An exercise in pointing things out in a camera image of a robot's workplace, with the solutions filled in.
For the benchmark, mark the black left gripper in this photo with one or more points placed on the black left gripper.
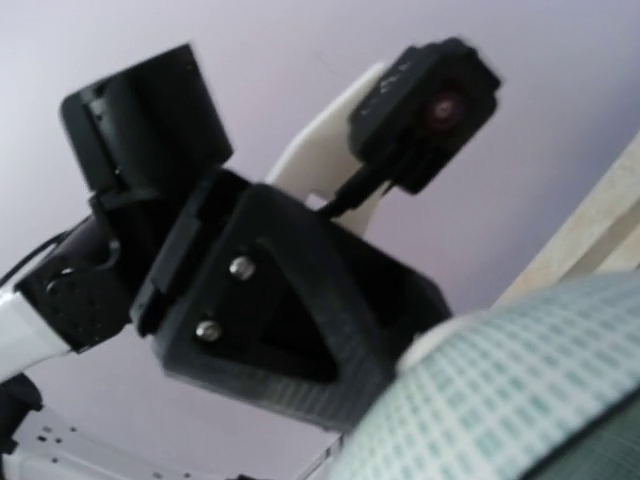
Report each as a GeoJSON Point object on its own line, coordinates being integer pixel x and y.
{"type": "Point", "coordinates": [286, 311]}

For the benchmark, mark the pale green ribbed bowl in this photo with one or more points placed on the pale green ribbed bowl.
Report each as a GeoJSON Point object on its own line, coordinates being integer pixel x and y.
{"type": "Point", "coordinates": [546, 387]}

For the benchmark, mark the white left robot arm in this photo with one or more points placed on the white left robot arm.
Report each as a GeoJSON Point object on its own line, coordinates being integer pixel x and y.
{"type": "Point", "coordinates": [143, 138]}

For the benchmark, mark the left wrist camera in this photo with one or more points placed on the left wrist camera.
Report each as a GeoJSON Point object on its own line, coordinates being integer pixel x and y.
{"type": "Point", "coordinates": [398, 125]}

